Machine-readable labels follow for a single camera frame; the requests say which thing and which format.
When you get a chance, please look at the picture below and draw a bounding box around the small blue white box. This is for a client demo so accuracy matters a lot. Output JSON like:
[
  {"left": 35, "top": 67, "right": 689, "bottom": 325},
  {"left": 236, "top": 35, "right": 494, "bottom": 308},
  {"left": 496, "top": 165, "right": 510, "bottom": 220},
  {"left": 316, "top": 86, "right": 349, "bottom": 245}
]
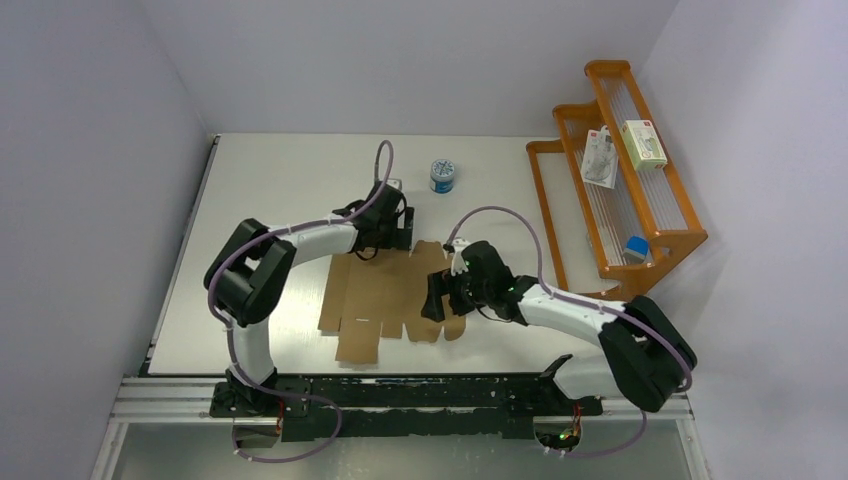
[{"left": 622, "top": 236, "right": 649, "bottom": 264}]

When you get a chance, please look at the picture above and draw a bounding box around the white blister package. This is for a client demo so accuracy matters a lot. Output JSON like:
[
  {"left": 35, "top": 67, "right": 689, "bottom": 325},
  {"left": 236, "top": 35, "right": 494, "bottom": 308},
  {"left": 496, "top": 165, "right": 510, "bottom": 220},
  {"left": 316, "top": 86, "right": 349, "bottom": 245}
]
[{"left": 580, "top": 125, "right": 618, "bottom": 190}]

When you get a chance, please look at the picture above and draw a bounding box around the blue white round tin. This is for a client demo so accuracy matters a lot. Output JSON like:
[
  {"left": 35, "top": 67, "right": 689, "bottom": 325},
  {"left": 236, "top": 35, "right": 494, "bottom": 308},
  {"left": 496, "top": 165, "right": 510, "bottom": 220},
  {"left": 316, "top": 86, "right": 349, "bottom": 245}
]
[{"left": 430, "top": 159, "right": 456, "bottom": 194}]

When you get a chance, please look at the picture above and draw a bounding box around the brown cardboard box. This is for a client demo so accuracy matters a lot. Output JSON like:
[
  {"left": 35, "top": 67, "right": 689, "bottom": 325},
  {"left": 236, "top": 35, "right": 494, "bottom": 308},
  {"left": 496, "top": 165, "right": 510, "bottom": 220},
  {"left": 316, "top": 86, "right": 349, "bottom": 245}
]
[{"left": 318, "top": 240, "right": 466, "bottom": 365}]

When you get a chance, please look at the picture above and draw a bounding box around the white green product box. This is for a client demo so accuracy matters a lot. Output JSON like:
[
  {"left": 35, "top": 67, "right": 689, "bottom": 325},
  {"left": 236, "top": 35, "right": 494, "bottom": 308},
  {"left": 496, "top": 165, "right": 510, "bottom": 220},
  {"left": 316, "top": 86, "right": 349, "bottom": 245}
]
[{"left": 621, "top": 119, "right": 668, "bottom": 171}]

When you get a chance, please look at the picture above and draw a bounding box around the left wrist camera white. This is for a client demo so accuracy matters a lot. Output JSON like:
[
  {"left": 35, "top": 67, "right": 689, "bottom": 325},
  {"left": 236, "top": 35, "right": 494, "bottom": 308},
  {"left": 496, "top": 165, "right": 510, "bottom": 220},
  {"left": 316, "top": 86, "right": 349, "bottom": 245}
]
[{"left": 387, "top": 178, "right": 403, "bottom": 191}]

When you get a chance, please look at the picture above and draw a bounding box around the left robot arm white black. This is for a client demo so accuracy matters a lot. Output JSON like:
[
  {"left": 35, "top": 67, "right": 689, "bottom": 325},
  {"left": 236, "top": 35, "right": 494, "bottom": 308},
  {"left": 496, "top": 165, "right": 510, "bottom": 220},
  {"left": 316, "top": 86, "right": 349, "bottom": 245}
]
[{"left": 203, "top": 179, "right": 414, "bottom": 416}]

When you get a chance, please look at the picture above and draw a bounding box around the orange wooden rack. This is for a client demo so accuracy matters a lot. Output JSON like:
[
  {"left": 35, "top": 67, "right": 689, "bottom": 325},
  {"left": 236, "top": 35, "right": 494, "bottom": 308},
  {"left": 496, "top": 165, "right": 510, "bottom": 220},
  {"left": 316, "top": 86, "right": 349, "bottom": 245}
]
[{"left": 526, "top": 59, "right": 708, "bottom": 300}]

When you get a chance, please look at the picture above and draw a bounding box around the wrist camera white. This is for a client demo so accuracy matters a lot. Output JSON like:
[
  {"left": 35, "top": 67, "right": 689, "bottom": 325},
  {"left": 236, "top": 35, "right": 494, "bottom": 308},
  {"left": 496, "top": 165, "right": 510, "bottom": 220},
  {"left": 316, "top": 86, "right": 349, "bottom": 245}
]
[
  {"left": 445, "top": 237, "right": 471, "bottom": 276},
  {"left": 387, "top": 178, "right": 403, "bottom": 191}
]

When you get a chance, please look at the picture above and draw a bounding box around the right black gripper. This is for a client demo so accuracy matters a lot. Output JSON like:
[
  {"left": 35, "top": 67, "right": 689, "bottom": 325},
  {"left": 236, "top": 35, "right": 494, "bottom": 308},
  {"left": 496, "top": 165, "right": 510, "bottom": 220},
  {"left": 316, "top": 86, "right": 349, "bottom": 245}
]
[{"left": 421, "top": 265, "right": 492, "bottom": 322}]

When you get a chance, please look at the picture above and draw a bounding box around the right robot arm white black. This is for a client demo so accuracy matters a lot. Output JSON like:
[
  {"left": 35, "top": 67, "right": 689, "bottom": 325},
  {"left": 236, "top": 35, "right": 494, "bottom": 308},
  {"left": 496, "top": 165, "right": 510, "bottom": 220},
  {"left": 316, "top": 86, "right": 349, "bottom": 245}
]
[{"left": 421, "top": 240, "right": 698, "bottom": 414}]

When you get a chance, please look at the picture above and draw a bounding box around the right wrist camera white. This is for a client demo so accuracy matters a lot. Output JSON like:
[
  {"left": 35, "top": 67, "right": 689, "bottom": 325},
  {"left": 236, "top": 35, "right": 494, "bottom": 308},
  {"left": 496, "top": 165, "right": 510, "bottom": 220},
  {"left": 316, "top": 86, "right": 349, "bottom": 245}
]
[{"left": 445, "top": 237, "right": 471, "bottom": 276}]

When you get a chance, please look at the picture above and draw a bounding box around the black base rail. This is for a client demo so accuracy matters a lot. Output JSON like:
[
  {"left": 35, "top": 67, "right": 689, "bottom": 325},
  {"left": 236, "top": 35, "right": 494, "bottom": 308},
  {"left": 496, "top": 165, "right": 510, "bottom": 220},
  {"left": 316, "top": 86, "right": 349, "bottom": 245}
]
[{"left": 209, "top": 373, "right": 603, "bottom": 442}]

